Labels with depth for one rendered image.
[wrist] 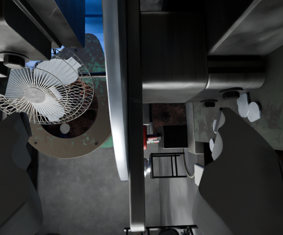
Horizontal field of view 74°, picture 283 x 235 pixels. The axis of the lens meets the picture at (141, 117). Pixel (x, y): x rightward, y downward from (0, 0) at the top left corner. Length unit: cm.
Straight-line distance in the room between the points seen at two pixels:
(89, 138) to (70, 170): 575
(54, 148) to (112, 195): 564
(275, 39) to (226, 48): 4
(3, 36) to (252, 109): 28
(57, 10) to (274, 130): 27
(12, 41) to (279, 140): 29
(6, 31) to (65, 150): 144
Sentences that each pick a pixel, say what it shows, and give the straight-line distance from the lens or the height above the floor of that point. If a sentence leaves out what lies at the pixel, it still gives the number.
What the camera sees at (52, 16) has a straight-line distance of 28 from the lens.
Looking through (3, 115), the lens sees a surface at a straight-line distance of 608.
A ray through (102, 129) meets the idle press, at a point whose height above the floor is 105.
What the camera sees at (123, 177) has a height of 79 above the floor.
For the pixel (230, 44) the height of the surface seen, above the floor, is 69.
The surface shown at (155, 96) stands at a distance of 22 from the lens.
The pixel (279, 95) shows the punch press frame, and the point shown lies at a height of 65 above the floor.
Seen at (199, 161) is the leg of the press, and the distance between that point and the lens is 50.
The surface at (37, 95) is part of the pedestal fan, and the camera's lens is 111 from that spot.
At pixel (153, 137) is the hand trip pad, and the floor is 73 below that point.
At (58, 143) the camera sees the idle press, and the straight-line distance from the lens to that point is 166.
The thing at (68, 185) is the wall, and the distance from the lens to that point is 743.
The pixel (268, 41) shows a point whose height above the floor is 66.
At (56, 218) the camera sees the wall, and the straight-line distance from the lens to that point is 788.
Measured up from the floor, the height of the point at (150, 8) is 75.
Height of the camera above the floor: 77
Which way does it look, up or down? 2 degrees down
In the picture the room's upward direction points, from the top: 91 degrees counter-clockwise
